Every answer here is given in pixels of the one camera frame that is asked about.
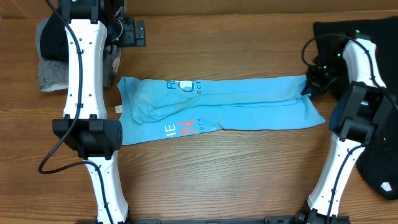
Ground light blue printed t-shirt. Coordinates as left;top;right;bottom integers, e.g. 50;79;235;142
118;75;325;146

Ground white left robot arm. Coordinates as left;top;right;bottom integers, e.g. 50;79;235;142
52;0;146;223

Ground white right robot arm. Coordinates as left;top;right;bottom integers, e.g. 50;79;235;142
286;30;397;224

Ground white folded garment under stack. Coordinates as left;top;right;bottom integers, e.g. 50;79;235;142
111;46;121;75

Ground black folded garment on stack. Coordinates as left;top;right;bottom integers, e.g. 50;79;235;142
40;13;68;62

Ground grey folded shorts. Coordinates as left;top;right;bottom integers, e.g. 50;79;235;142
35;17;116;92

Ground black garment at right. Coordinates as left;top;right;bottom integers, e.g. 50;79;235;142
312;16;398;200

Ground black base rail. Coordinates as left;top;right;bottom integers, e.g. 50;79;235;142
126;215;304;224

